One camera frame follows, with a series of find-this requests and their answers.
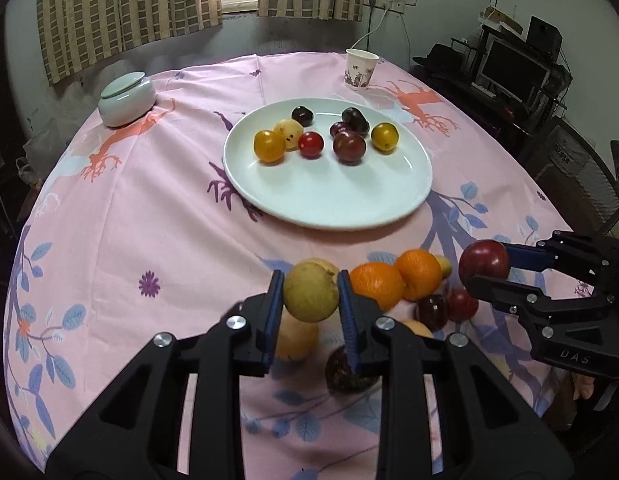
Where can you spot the person's right hand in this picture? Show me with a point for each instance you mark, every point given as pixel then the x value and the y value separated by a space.
pixel 583 386

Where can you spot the left checkered curtain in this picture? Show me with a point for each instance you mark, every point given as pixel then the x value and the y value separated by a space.
pixel 77 34

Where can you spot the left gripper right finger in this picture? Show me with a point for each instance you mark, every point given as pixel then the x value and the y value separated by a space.
pixel 365 354

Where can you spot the white wall power strip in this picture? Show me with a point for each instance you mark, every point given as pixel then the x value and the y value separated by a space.
pixel 395 6

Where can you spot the dark cherry plum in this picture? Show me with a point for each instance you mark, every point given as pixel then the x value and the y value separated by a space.
pixel 355 121

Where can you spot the white round plate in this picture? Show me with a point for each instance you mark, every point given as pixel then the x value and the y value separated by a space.
pixel 323 193

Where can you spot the computer monitor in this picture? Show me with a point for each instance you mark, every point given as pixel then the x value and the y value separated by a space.
pixel 513 72

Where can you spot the small yellow-green fruit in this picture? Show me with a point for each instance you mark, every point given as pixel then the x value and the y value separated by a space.
pixel 445 265

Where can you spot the orange mandarin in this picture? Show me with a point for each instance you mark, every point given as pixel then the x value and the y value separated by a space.
pixel 420 272
pixel 380 282

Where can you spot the patterned paper cup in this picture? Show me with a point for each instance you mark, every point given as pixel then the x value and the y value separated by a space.
pixel 360 65

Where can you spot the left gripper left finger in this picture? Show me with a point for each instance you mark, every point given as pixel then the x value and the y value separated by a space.
pixel 264 314

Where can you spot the dark purple passion fruit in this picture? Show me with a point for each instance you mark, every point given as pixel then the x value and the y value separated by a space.
pixel 340 377

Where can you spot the pale yellow small fruit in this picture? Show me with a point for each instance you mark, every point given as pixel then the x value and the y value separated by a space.
pixel 290 130

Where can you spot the tan round pear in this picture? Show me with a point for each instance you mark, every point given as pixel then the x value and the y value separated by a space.
pixel 310 292

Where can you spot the white lidded ceramic jar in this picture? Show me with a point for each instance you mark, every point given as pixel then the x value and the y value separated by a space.
pixel 126 99

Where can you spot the yellow cherry tomato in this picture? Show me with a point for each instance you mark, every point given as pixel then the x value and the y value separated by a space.
pixel 269 146

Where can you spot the pink patterned tablecloth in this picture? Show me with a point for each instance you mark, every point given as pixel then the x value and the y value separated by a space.
pixel 138 231

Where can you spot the red cherry tomato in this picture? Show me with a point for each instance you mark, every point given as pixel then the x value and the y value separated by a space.
pixel 311 145

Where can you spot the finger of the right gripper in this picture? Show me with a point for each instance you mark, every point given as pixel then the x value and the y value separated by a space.
pixel 514 292
pixel 529 257

